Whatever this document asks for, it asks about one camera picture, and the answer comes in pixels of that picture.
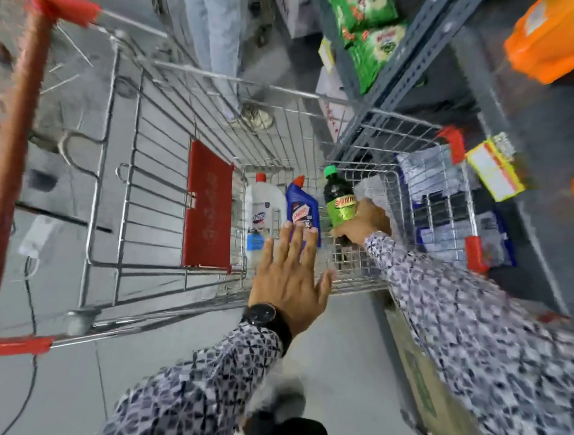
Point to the small yellow shelf label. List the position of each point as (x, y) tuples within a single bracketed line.
[(326, 54)]

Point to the stack of blue white packets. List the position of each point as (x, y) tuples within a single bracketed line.
[(441, 207)]

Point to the large yellow shelf label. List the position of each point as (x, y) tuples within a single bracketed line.
[(494, 169)]

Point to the green snack packet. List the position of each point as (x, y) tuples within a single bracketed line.
[(376, 56), (363, 5)]

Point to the person's right thumb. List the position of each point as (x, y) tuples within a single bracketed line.
[(345, 232)]

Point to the person's right forearm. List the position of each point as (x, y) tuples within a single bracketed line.
[(480, 349)]

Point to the white bottle with red cap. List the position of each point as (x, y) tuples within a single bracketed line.
[(262, 213)]

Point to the person's left little finger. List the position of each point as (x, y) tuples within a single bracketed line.
[(267, 253)]

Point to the person's left hand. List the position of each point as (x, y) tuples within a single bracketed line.
[(286, 286)]

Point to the black wristwatch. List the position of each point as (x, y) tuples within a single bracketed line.
[(269, 320)]

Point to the person's left middle finger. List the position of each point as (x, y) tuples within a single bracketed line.
[(297, 243)]

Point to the red cart seat flap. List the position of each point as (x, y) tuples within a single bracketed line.
[(210, 209)]

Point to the person's right hand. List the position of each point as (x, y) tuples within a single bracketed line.
[(366, 221)]

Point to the person's left thumb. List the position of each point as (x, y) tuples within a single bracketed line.
[(325, 285)]

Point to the white power adapter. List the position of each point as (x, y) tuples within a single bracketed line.
[(37, 237)]

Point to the grey metal shelf rack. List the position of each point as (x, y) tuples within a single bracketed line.
[(545, 146)]

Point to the clear plastic packet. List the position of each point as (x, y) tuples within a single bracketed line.
[(376, 189)]

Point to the blue bottle with red cap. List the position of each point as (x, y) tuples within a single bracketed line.
[(302, 208)]

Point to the brown cardboard box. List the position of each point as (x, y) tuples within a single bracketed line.
[(432, 385)]

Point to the dark bottle with green label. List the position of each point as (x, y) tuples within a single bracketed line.
[(340, 201)]

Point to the white box with red print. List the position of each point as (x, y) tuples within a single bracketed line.
[(333, 104), (294, 2)]

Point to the person's left forearm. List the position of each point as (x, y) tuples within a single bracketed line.
[(194, 391)]

